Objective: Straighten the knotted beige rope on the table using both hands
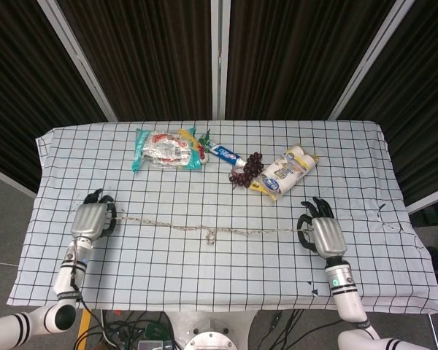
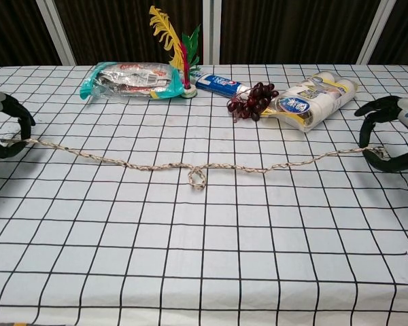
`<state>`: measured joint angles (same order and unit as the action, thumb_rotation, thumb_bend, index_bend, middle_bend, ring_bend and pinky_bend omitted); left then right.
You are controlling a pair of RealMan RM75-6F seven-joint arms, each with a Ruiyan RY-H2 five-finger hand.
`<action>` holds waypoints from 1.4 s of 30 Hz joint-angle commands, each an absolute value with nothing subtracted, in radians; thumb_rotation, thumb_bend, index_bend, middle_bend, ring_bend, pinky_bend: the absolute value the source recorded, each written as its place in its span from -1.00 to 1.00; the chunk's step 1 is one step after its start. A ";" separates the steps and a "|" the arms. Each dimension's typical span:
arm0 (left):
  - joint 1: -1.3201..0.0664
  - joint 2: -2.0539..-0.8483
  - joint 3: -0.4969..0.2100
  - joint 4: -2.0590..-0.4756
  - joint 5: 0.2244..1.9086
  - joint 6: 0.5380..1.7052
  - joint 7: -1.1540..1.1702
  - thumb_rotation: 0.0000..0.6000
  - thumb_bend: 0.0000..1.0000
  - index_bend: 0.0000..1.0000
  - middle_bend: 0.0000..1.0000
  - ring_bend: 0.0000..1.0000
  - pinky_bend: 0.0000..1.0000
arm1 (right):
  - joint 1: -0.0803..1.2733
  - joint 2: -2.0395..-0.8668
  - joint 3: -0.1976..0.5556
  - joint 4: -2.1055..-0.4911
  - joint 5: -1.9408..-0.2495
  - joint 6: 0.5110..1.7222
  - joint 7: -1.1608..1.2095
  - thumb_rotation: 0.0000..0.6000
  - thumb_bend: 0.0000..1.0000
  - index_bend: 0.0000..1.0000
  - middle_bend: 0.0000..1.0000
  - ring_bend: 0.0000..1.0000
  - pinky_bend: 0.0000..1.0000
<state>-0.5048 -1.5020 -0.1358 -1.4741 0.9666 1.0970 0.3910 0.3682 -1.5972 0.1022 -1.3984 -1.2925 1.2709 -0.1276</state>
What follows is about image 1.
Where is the dark corrugated curtain panel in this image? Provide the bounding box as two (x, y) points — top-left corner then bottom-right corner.
(0, 0), (109, 194)
(338, 0), (438, 207)
(55, 0), (213, 122)
(224, 0), (397, 121)

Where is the green yellow small packet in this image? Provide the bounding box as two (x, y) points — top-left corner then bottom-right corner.
(177, 127), (212, 163)

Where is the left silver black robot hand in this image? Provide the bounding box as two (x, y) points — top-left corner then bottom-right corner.
(70, 188), (118, 241)

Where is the blue white toothpaste tube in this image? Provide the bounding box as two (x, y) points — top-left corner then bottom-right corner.
(206, 141), (250, 168)

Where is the teal silver snack bag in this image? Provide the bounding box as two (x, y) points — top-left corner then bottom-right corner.
(131, 127), (204, 173)

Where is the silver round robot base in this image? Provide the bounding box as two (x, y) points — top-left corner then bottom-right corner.
(164, 310), (259, 350)

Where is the white metal frame post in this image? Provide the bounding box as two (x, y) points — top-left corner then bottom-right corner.
(36, 0), (118, 123)
(210, 0), (231, 121)
(327, 0), (417, 121)

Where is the dark red grape bunch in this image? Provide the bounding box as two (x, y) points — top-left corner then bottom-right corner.
(228, 151), (264, 190)

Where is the black cable bundle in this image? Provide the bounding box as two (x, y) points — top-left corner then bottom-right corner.
(74, 309), (177, 350)

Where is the white black grid tablecloth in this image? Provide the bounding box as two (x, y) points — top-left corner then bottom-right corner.
(6, 120), (438, 314)

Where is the white cups yellow package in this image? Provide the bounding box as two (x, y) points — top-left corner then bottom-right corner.
(248, 144), (320, 202)

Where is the beige braided rope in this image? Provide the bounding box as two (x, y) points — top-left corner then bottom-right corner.
(111, 216), (315, 246)

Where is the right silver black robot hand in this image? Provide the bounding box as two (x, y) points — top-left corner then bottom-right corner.
(297, 197), (347, 260)

